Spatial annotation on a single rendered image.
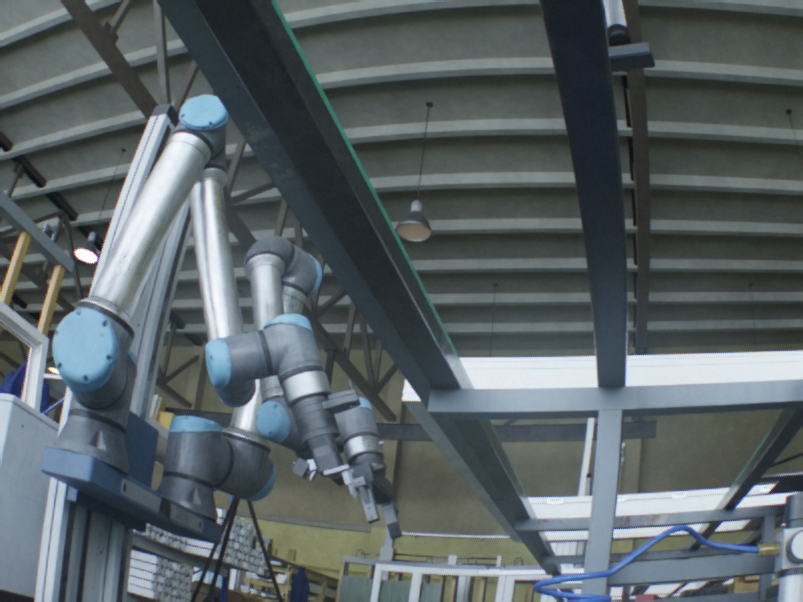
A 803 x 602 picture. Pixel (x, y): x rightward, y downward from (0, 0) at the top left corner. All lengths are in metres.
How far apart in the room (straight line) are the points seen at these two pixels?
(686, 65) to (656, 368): 10.13
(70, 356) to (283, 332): 0.45
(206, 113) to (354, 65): 10.08
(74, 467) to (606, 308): 1.11
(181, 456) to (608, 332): 1.36
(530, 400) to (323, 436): 0.53
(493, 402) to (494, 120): 11.49
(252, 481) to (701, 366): 1.32
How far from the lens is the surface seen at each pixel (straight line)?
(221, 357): 1.46
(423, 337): 0.89
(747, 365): 1.22
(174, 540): 6.31
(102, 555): 2.00
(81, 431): 1.59
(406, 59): 11.51
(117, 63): 9.46
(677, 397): 1.01
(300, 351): 1.47
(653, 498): 2.19
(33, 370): 3.41
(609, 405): 1.00
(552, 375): 1.20
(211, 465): 2.02
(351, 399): 1.45
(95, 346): 1.45
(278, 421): 1.82
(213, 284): 1.67
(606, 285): 0.76
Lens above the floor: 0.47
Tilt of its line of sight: 25 degrees up
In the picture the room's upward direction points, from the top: 7 degrees clockwise
